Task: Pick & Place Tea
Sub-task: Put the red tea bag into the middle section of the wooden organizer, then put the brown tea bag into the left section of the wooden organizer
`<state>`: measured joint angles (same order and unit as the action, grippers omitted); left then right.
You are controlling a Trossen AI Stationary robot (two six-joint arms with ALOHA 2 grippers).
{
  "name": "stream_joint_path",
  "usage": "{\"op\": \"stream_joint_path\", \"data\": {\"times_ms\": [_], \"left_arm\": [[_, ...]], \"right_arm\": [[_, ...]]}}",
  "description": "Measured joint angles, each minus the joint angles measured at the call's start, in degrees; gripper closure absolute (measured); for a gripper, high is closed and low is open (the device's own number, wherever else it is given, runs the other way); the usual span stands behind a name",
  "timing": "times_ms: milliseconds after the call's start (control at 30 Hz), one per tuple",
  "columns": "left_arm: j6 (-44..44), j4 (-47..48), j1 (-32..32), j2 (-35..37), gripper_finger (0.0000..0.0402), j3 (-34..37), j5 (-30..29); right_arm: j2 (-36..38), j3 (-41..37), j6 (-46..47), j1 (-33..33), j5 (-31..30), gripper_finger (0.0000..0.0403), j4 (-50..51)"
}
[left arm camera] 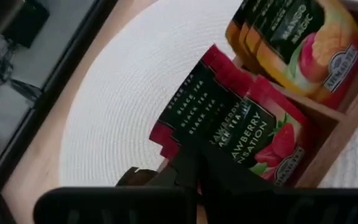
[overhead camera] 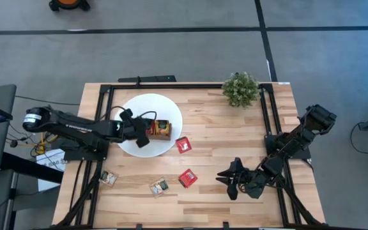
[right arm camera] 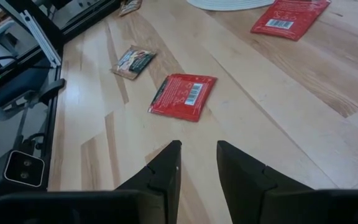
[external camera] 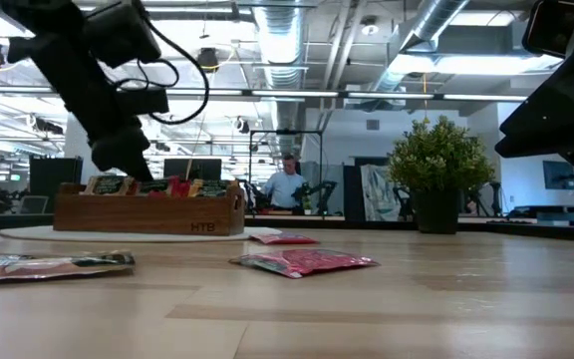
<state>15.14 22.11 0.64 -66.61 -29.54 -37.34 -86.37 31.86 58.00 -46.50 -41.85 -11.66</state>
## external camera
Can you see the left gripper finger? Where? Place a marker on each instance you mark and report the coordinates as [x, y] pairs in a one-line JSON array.
[[122, 154]]

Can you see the red strawberry tea bag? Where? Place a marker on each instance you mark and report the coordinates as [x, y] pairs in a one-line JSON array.
[[307, 261], [160, 187], [284, 239]]

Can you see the wooden tea box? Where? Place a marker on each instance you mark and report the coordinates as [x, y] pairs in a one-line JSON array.
[[142, 217]]

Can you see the orange mango tea bag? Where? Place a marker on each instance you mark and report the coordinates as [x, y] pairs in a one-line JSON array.
[[214, 188]]

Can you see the monitor on arm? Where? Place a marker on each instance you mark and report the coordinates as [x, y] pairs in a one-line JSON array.
[[558, 174]]

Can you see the black partition panel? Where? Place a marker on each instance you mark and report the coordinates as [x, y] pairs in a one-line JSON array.
[[55, 174]]

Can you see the black computer monitor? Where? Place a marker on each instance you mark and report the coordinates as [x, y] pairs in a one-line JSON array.
[[202, 168]]

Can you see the white round woven placemat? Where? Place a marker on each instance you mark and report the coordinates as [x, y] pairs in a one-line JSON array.
[[28, 233]]

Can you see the potted green plant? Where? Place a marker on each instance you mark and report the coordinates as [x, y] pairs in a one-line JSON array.
[[439, 154]]

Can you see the person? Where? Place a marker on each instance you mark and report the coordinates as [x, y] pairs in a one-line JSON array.
[[283, 187]]

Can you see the long ceiling light strip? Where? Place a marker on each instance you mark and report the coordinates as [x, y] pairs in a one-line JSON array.
[[391, 96]]

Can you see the patterned white cloth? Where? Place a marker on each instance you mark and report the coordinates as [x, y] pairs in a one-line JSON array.
[[381, 194]]

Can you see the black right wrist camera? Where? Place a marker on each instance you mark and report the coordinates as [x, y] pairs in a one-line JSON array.
[[551, 27]]

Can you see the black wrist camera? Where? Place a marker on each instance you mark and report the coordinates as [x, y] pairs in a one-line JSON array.
[[117, 32], [551, 27]]

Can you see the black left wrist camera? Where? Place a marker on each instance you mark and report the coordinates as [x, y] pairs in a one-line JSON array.
[[117, 32]]

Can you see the black metal table frame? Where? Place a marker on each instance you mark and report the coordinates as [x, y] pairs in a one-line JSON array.
[[516, 229]]

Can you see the silver ventilation duct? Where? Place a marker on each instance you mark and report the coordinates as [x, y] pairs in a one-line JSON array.
[[434, 20], [279, 40]]

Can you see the black metal frame stand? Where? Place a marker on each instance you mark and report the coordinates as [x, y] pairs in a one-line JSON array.
[[287, 132]]

